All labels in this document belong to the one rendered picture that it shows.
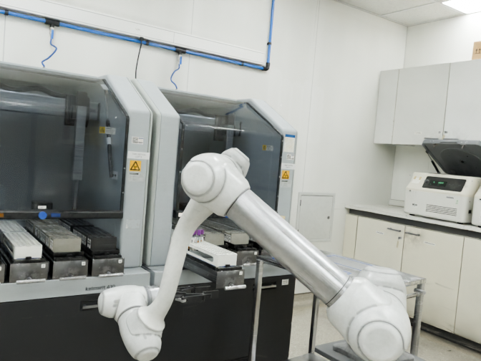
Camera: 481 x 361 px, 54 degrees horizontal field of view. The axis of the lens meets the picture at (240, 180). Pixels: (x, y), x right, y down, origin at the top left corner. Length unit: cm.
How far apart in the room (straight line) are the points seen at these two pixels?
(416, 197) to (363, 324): 295
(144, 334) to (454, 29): 407
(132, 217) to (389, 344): 129
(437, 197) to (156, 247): 246
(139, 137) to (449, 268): 267
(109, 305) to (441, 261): 289
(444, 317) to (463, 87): 184
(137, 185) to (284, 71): 219
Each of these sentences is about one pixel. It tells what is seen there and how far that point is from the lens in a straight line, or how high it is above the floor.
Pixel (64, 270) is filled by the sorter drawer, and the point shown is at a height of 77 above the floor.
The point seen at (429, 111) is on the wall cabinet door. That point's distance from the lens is 447.
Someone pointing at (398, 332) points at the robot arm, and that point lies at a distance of 126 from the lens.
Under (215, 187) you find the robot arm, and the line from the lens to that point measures 127.
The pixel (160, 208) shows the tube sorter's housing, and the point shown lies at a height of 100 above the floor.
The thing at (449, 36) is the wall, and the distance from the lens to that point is 494.
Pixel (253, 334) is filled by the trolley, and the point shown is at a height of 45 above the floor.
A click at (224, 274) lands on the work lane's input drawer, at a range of 196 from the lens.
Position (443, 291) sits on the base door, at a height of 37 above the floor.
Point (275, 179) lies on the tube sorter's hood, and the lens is 253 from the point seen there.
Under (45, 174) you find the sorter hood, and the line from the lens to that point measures 202.
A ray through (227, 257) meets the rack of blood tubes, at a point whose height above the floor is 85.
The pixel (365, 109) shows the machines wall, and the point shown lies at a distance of 470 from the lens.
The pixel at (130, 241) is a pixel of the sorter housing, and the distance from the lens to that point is 218.
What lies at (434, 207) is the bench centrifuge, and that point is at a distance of 405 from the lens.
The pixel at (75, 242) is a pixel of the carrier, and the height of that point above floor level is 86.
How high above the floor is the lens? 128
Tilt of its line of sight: 3 degrees down
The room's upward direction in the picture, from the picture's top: 5 degrees clockwise
